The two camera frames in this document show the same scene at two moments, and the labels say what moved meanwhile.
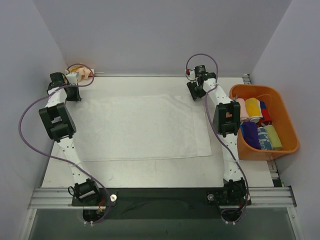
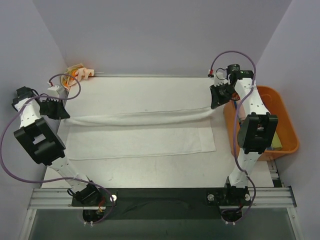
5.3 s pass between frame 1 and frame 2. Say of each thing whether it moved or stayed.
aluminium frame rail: stayed
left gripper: moved
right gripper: moved
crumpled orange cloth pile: stayed
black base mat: stayed
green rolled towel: stayed
